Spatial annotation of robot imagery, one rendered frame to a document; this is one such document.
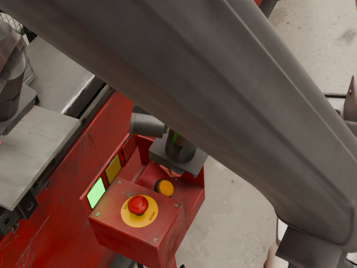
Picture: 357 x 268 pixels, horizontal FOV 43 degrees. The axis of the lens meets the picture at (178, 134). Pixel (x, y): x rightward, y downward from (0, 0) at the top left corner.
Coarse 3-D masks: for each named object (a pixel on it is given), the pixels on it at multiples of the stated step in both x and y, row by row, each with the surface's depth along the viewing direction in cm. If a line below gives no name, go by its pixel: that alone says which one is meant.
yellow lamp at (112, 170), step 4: (116, 156) 90; (116, 160) 91; (112, 164) 90; (116, 164) 91; (120, 164) 93; (108, 168) 89; (112, 168) 90; (116, 168) 92; (120, 168) 93; (108, 172) 89; (112, 172) 91; (116, 172) 92; (108, 176) 90; (112, 176) 91; (108, 180) 90; (112, 180) 92
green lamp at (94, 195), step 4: (100, 180) 87; (96, 184) 86; (100, 184) 88; (92, 188) 86; (96, 188) 87; (100, 188) 88; (104, 188) 90; (92, 192) 86; (96, 192) 87; (100, 192) 89; (88, 196) 85; (92, 196) 86; (96, 196) 88; (100, 196) 89; (92, 200) 87; (96, 200) 88; (92, 204) 87
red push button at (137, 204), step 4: (136, 196) 87; (140, 196) 87; (132, 200) 86; (136, 200) 86; (140, 200) 86; (144, 200) 86; (128, 204) 86; (132, 204) 85; (136, 204) 85; (140, 204) 85; (144, 204) 85; (148, 204) 86; (128, 208) 86; (132, 208) 85; (136, 208) 85; (140, 208) 85; (144, 208) 85; (132, 212) 85; (136, 212) 85; (140, 212) 85
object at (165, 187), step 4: (164, 180) 98; (160, 184) 97; (164, 184) 97; (168, 184) 98; (156, 188) 97; (160, 188) 97; (164, 188) 97; (168, 188) 98; (172, 188) 98; (160, 192) 97; (164, 192) 97; (168, 192) 97; (172, 192) 98; (168, 196) 97
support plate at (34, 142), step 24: (24, 120) 75; (48, 120) 75; (72, 120) 74; (0, 144) 72; (24, 144) 72; (48, 144) 71; (0, 168) 69; (24, 168) 68; (0, 192) 66; (24, 192) 66
